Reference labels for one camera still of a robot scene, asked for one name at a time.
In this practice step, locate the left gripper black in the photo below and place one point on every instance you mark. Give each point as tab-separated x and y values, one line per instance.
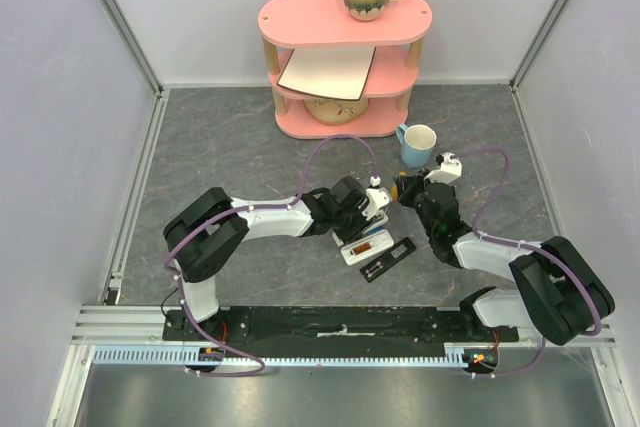
357	231

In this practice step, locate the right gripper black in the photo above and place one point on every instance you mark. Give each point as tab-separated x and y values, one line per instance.
410	190

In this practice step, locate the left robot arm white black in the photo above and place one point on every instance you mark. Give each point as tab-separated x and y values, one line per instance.
203	237

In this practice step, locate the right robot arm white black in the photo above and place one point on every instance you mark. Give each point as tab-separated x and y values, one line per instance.
557	292

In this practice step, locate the black remote control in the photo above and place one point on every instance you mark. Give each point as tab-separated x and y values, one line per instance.
387	260

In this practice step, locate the light blue mug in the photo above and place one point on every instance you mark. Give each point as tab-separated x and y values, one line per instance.
417	144

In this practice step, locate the beige floral bowl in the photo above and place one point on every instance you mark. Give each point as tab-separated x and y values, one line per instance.
335	112

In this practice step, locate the white board black edge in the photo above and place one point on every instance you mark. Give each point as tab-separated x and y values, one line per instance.
338	73

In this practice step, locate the pink three tier shelf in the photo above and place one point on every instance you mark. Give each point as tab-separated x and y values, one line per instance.
397	35

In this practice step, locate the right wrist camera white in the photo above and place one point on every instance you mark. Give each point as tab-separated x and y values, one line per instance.
449	170

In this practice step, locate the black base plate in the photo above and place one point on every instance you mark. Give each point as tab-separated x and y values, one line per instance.
349	331

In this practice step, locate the blue slotted cable duct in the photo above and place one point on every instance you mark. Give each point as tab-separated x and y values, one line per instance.
452	357

